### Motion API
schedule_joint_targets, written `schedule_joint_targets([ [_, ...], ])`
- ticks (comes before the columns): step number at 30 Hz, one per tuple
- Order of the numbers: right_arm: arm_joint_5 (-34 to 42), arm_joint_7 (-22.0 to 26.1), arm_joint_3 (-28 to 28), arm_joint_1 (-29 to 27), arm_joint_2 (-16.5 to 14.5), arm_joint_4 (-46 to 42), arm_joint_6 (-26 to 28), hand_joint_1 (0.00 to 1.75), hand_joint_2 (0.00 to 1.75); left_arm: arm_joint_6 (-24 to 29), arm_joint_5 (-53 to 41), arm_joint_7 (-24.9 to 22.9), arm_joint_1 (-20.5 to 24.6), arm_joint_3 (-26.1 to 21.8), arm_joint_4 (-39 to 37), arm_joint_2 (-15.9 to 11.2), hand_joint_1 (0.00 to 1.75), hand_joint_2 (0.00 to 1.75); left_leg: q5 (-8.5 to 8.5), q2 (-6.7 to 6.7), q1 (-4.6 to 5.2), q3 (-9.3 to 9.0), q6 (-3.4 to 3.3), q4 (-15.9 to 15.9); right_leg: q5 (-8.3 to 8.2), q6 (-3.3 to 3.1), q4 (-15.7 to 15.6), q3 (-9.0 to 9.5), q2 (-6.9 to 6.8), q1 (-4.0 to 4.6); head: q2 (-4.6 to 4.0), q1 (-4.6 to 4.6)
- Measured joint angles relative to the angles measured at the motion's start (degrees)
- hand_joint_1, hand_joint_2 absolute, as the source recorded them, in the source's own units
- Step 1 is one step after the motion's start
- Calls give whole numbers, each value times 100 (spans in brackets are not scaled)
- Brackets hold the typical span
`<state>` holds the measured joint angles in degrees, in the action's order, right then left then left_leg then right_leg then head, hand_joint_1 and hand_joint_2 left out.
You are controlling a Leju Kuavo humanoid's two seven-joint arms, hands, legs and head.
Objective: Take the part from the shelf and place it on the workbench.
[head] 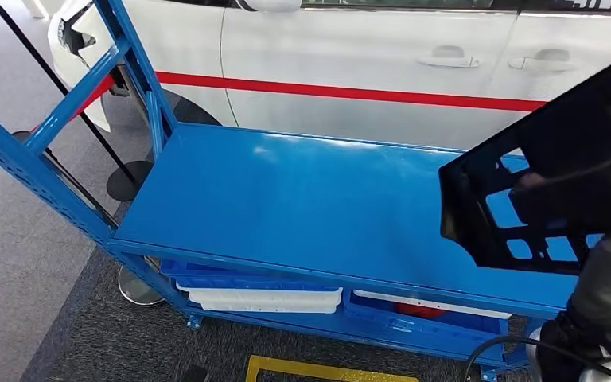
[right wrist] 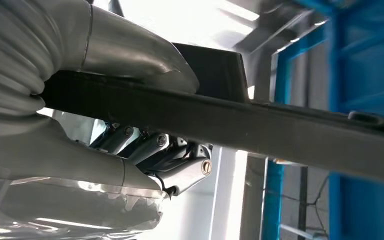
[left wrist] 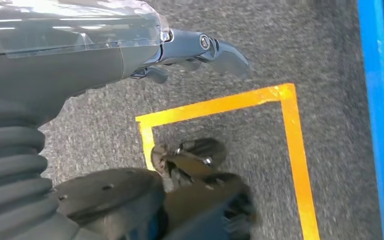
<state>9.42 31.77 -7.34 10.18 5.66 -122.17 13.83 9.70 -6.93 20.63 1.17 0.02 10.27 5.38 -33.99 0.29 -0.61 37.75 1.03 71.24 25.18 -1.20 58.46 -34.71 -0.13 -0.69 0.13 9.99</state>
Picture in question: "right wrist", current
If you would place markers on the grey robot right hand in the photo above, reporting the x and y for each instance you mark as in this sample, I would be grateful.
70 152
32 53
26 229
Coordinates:
46 159

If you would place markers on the blue steel shelf rack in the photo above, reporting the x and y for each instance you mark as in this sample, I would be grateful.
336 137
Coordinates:
367 66

